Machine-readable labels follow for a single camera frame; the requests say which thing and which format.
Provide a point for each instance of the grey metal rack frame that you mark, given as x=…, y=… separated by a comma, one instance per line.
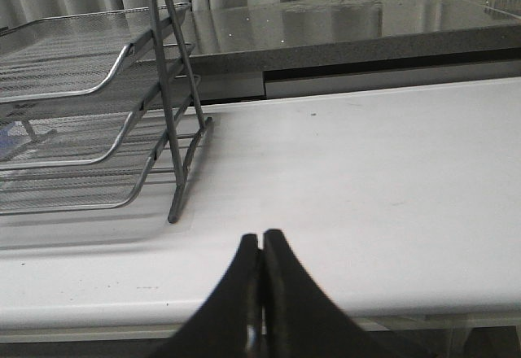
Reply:
x=173, y=112

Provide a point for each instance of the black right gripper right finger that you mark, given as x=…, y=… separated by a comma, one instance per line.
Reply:
x=302, y=321

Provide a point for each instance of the grey stone counter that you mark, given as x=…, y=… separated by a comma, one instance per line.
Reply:
x=322, y=33

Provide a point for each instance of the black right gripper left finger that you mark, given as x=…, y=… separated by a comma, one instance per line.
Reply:
x=228, y=324

